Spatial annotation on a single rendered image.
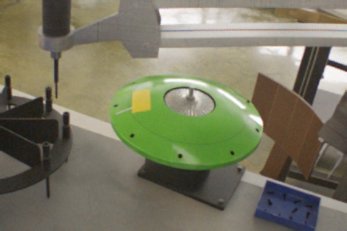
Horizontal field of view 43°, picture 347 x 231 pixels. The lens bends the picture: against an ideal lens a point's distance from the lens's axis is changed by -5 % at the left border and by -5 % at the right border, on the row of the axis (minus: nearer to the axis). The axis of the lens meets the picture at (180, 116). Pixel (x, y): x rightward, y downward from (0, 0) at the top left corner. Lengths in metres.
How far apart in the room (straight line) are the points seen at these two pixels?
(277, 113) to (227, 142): 0.66
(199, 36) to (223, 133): 0.32
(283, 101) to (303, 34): 0.87
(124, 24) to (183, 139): 0.33
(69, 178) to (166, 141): 0.25
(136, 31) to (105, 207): 0.45
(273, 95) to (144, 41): 0.96
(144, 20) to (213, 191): 0.50
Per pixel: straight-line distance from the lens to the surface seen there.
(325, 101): 2.77
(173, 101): 0.92
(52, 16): 0.59
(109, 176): 0.99
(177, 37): 0.59
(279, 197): 1.02
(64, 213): 0.92
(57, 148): 0.95
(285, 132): 1.51
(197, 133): 0.85
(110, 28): 0.60
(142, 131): 0.85
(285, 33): 0.61
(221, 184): 1.00
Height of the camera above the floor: 1.59
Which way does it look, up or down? 35 degrees down
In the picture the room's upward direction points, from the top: 9 degrees clockwise
